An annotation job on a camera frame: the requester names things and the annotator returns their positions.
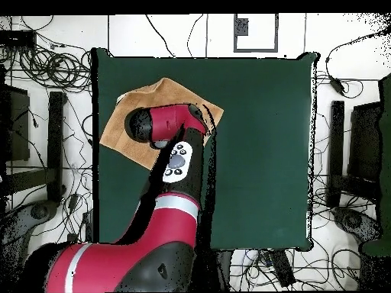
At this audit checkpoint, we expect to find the black power adapter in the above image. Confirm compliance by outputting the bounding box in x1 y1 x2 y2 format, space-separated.
328 77 346 95

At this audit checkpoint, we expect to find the grey square frame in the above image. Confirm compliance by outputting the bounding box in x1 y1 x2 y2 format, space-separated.
233 13 280 53

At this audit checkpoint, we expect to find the large black case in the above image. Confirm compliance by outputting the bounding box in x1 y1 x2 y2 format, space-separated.
347 101 383 184
0 83 31 163

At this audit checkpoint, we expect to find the black stand frame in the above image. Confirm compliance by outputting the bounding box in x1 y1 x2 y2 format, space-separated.
325 100 381 208
5 91 67 204

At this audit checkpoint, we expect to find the black flat box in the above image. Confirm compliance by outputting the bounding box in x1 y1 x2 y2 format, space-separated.
0 30 37 48

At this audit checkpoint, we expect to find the black power strip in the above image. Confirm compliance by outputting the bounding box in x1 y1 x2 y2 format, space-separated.
81 210 95 243
268 250 296 288

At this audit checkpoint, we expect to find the dark green table cloth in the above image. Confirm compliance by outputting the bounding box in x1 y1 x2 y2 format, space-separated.
91 47 321 253

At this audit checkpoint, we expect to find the tan terry towel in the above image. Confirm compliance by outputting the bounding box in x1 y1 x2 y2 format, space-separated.
99 76 225 171

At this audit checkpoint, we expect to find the coiled black cable bundle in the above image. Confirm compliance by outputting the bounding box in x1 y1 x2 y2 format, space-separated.
0 42 92 94

